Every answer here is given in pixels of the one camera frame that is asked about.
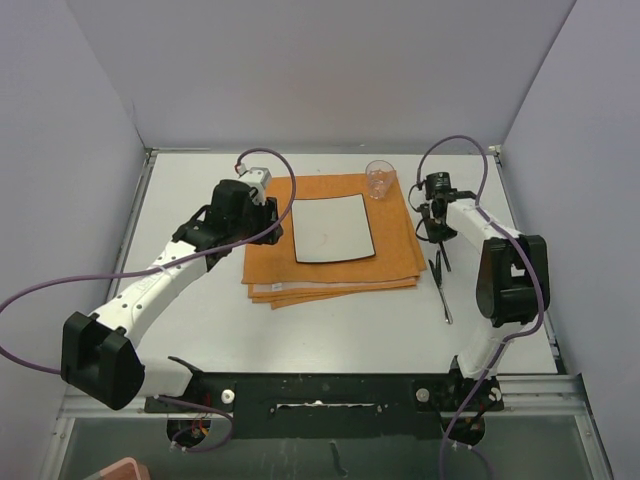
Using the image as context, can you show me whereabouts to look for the clear plastic cup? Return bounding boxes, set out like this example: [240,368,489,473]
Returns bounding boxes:
[365,160,396,200]

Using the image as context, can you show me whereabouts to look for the silver table knife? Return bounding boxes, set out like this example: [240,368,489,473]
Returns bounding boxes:
[429,252,453,325]

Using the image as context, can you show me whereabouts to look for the white square plate black rim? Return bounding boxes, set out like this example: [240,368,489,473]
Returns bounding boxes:
[291,194,376,264]

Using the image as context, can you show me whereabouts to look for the orange cloth placemat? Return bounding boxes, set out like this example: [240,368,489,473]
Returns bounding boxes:
[242,173,427,302]

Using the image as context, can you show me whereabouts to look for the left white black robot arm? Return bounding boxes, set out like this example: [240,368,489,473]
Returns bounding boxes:
[60,168,283,411]

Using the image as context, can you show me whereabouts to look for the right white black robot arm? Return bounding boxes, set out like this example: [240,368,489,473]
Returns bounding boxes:
[417,172,550,409]

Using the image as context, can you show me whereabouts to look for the pink box corner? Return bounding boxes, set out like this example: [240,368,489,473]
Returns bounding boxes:
[85,457,151,480]

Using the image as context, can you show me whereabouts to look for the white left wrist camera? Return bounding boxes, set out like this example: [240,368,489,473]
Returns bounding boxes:
[238,167,272,194]

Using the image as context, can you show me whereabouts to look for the aluminium right side rail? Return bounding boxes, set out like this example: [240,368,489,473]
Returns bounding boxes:
[488,144,566,374]

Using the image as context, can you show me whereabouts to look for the aluminium left side rail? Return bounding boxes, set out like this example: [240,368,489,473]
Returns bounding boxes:
[89,147,156,361]

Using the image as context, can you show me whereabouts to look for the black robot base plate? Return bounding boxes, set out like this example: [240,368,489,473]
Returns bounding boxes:
[144,370,504,444]

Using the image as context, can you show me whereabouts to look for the aluminium front frame rail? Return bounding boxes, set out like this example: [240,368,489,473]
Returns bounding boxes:
[59,373,587,418]

